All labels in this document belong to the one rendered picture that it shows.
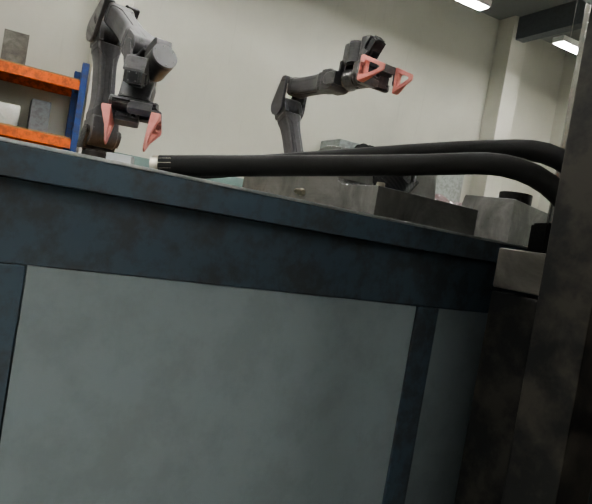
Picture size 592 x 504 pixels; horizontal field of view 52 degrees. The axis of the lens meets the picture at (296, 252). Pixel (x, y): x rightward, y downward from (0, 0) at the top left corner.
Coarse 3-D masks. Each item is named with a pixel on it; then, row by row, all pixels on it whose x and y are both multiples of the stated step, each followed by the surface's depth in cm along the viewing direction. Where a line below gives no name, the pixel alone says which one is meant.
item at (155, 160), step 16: (160, 160) 83; (176, 160) 83; (192, 160) 83; (208, 160) 83; (224, 160) 83; (240, 160) 83; (256, 160) 83; (272, 160) 83; (288, 160) 83; (304, 160) 83; (320, 160) 83; (336, 160) 83; (192, 176) 84; (208, 176) 84; (224, 176) 84; (240, 176) 84; (256, 176) 84; (272, 176) 84
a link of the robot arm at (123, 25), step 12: (108, 0) 146; (96, 12) 149; (108, 12) 146; (120, 12) 143; (132, 12) 147; (96, 24) 148; (108, 24) 146; (120, 24) 141; (132, 24) 139; (96, 36) 150; (120, 36) 140; (132, 36) 132; (144, 36) 134; (132, 48) 131
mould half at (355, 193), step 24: (288, 192) 128; (312, 192) 121; (336, 192) 114; (360, 192) 108; (384, 192) 105; (432, 192) 128; (384, 216) 106; (408, 216) 109; (432, 216) 112; (456, 216) 115
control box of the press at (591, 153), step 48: (576, 96) 62; (576, 144) 62; (576, 192) 61; (576, 240) 60; (576, 288) 60; (576, 336) 59; (528, 384) 63; (576, 384) 58; (528, 432) 62; (576, 432) 59; (528, 480) 61; (576, 480) 60
